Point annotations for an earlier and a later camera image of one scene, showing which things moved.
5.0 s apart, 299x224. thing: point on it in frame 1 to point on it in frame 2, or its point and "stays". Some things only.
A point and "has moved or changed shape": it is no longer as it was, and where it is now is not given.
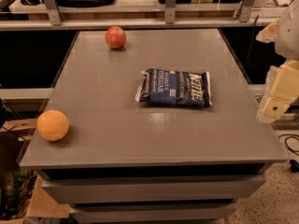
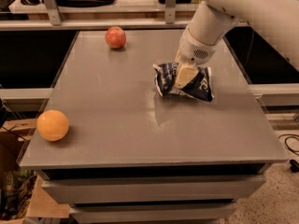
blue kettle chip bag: x=175 y=89 has moved or changed shape
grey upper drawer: x=156 y=189 stays
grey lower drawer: x=219 y=213 stays
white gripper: x=289 y=35 to x=193 y=49
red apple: x=115 y=37 stays
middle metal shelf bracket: x=170 y=4 stays
